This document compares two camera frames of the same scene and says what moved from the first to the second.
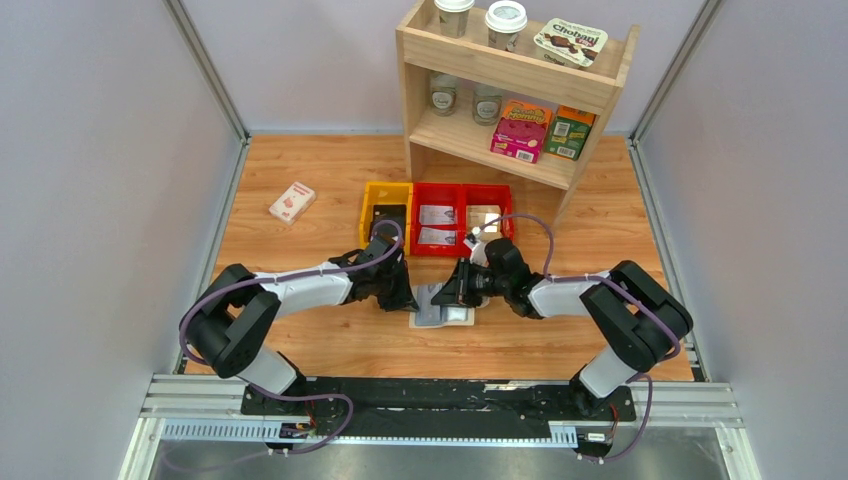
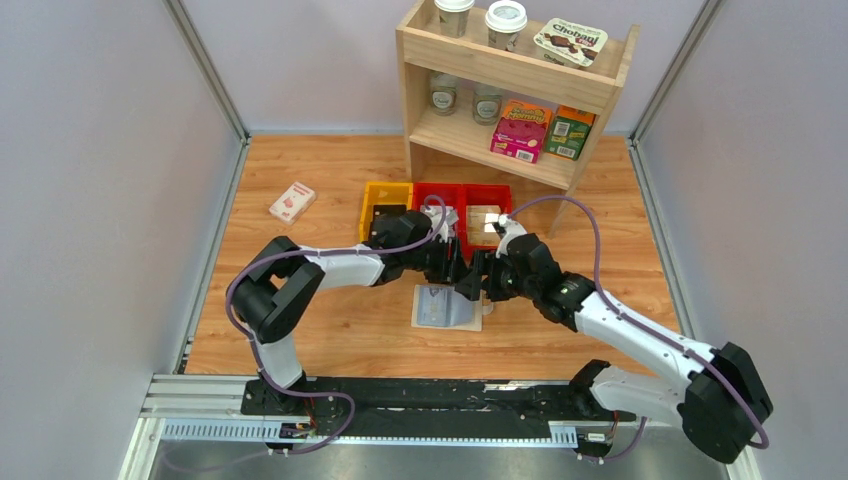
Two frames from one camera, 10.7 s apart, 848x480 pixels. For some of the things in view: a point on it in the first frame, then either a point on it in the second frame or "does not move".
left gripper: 404,300 -> 450,271
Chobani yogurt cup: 569,44 does not move
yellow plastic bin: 385,193 does not move
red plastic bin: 437,194 does not move
